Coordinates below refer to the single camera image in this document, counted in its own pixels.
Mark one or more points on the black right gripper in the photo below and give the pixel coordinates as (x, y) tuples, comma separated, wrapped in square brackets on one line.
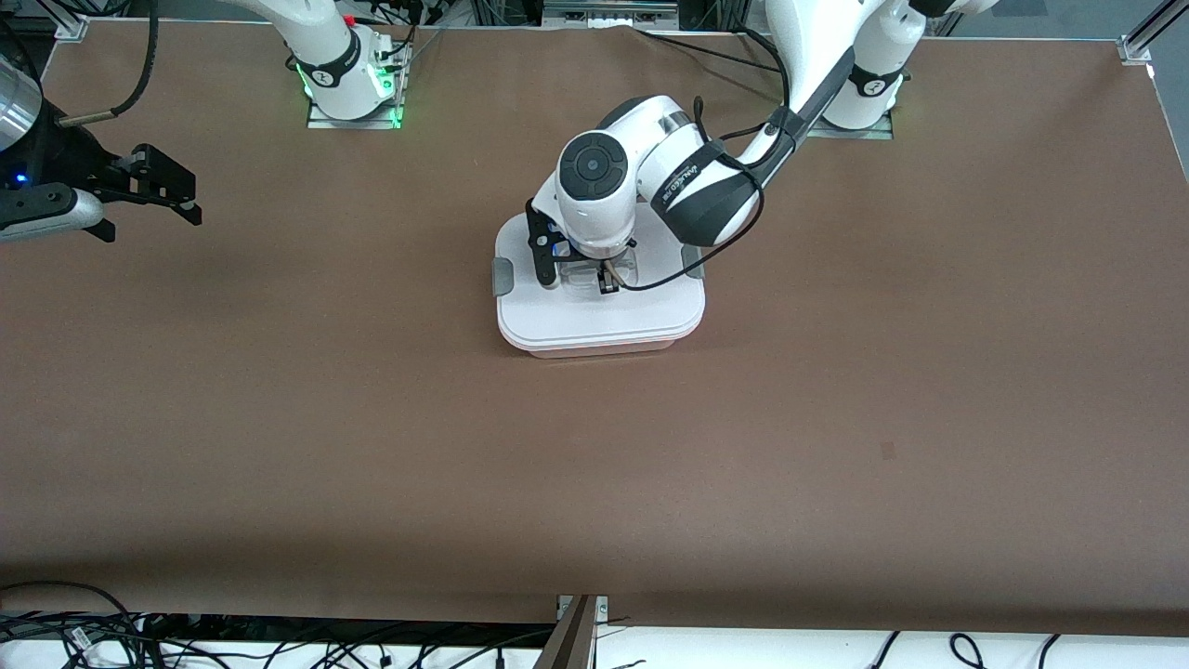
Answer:
[(79, 160)]

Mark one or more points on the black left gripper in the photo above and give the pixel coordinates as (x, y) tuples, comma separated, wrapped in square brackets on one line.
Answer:
[(608, 276)]

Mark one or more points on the white box lid grey clips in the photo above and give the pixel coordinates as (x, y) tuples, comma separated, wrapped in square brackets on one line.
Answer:
[(594, 321)]

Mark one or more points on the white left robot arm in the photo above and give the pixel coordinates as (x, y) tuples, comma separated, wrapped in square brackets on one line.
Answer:
[(594, 186)]

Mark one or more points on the translucent plastic box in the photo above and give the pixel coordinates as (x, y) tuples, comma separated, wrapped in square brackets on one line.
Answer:
[(594, 352)]

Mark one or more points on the brown table cover sheet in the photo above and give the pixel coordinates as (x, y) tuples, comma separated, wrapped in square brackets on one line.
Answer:
[(594, 483)]

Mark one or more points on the aluminium corner bracket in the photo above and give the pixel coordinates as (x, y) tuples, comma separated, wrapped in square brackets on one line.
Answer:
[(1135, 48), (70, 28)]

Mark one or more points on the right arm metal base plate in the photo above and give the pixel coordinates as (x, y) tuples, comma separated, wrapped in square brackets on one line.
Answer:
[(358, 123)]

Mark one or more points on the silver metal rail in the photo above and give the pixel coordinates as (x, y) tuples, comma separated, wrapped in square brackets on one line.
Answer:
[(604, 14)]

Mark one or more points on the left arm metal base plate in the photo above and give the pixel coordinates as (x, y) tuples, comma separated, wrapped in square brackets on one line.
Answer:
[(878, 131)]

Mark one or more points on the silver metal bracket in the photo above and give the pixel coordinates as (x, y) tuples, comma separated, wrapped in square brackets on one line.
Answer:
[(602, 606)]

